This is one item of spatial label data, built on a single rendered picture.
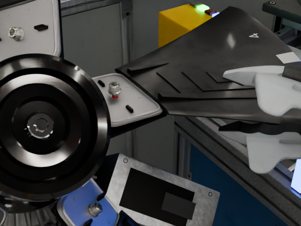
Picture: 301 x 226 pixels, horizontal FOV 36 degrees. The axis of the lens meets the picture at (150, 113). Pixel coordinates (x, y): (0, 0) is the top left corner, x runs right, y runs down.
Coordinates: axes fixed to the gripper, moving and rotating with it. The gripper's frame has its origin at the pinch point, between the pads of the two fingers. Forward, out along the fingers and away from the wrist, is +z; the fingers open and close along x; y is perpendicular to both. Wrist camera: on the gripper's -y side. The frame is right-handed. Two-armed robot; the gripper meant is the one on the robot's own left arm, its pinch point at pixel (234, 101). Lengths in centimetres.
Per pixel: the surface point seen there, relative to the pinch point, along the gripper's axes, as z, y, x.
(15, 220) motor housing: 20.2, 13.6, 10.5
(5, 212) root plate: 17.7, 16.5, 4.4
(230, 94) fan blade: 0.7, -1.9, 0.8
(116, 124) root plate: 9.2, 8.4, -1.8
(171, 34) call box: 18.9, -38.7, 18.2
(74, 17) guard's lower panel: 51, -57, 29
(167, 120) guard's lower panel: 33, -77, 78
